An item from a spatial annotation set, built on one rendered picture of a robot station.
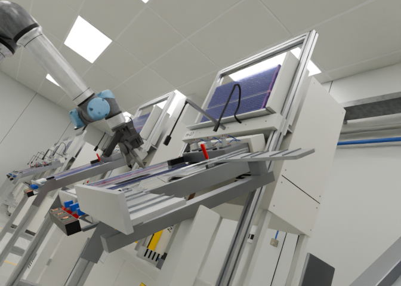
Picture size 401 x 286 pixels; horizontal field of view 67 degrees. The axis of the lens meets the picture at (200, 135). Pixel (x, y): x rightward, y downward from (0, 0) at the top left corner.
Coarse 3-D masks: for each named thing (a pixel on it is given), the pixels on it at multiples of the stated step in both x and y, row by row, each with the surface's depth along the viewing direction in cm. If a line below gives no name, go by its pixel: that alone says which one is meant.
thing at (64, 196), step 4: (60, 192) 140; (64, 192) 133; (60, 196) 143; (64, 196) 132; (68, 196) 125; (72, 196) 117; (76, 196) 113; (64, 200) 135; (68, 200) 127; (72, 200) 119; (76, 200) 112; (88, 216) 101; (88, 220) 102; (92, 220) 98; (96, 220) 93
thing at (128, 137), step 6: (120, 126) 124; (126, 126) 128; (132, 126) 129; (126, 132) 127; (132, 132) 128; (126, 138) 127; (132, 138) 126; (138, 138) 129; (120, 144) 128; (132, 144) 127; (138, 144) 129; (126, 150) 126
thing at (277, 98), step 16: (272, 48) 171; (288, 48) 163; (240, 64) 192; (288, 64) 140; (288, 80) 139; (304, 80) 146; (208, 96) 186; (272, 96) 133; (256, 112) 138; (272, 112) 134; (192, 128) 186; (288, 128) 140; (96, 240) 83; (96, 256) 83; (144, 256) 127; (160, 256) 131
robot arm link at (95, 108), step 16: (0, 16) 93; (16, 16) 93; (0, 32) 97; (16, 32) 94; (32, 32) 95; (32, 48) 97; (48, 48) 98; (48, 64) 99; (64, 64) 101; (64, 80) 101; (80, 80) 104; (80, 96) 104; (96, 96) 108; (96, 112) 104
